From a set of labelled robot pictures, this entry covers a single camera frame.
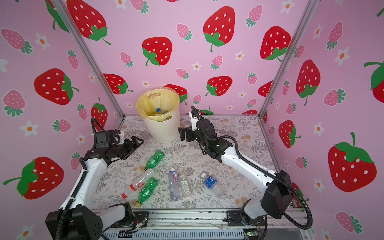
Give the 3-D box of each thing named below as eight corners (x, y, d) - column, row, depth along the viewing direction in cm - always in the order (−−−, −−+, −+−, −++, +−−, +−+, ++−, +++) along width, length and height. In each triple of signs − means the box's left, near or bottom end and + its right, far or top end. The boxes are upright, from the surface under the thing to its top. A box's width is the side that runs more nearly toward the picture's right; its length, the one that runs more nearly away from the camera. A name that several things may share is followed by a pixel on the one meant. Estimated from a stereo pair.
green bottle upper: (143, 171, 93) (140, 167, 88) (160, 153, 101) (158, 149, 96) (149, 175, 91) (146, 171, 86) (165, 157, 99) (164, 152, 95)
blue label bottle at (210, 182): (199, 180, 89) (199, 176, 84) (205, 174, 92) (205, 169, 87) (220, 200, 82) (221, 197, 77) (226, 192, 85) (227, 188, 80)
